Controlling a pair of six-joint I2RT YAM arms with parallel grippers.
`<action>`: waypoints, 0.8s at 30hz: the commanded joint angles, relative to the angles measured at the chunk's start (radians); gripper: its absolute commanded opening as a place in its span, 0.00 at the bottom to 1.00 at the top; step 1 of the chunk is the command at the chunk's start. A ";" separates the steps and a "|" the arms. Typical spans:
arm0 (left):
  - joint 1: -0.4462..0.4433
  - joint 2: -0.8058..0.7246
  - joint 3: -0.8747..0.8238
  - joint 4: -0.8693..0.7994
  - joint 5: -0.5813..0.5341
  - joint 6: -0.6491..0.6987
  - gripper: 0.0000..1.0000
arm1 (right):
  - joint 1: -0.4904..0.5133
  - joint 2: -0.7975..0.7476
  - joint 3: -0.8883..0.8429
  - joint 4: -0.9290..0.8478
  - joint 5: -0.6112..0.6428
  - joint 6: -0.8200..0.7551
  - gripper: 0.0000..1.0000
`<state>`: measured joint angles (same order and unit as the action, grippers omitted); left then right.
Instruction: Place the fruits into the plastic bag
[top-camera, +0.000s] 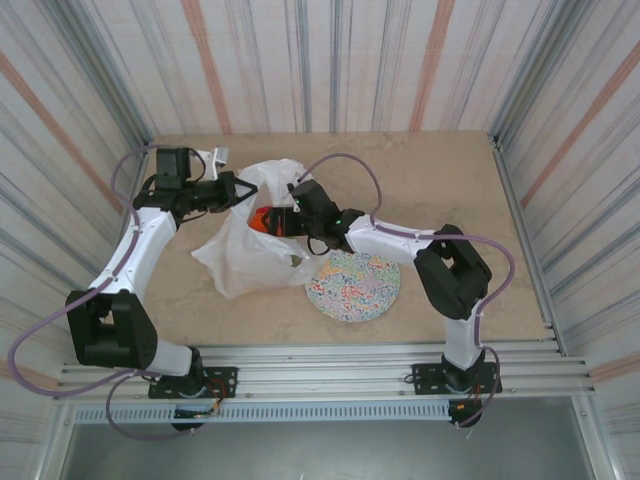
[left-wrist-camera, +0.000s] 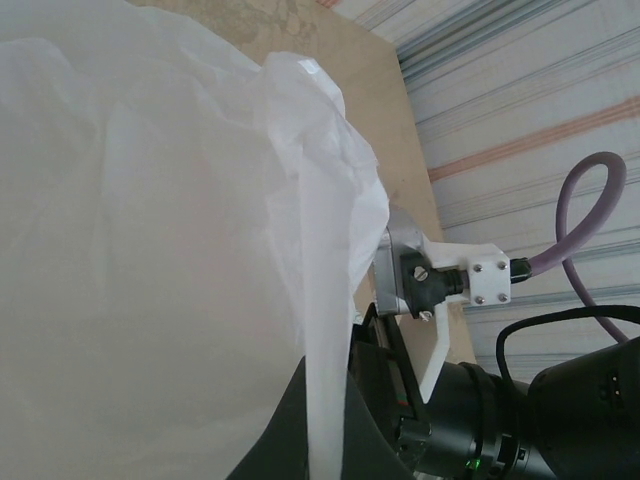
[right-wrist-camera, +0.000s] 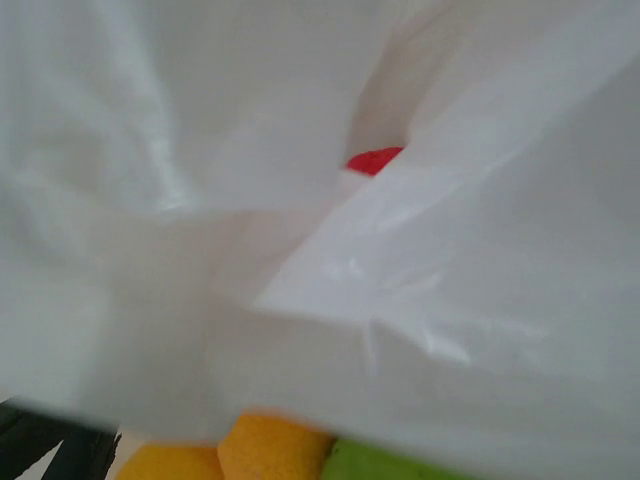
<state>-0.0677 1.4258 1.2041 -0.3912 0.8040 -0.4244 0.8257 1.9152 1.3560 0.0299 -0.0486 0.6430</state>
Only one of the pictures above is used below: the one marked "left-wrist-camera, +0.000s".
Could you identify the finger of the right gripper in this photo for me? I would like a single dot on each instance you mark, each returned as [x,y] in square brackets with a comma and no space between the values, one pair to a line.
[411,390]

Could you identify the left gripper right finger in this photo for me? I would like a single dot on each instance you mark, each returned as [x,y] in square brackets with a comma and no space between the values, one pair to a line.
[365,450]

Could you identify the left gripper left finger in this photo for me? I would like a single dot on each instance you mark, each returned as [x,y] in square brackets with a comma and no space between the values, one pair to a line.
[280,440]

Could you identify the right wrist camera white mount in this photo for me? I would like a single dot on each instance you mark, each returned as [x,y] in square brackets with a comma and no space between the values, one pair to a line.
[487,282]

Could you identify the white plastic bag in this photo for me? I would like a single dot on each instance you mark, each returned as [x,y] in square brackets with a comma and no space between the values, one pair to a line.
[150,225]

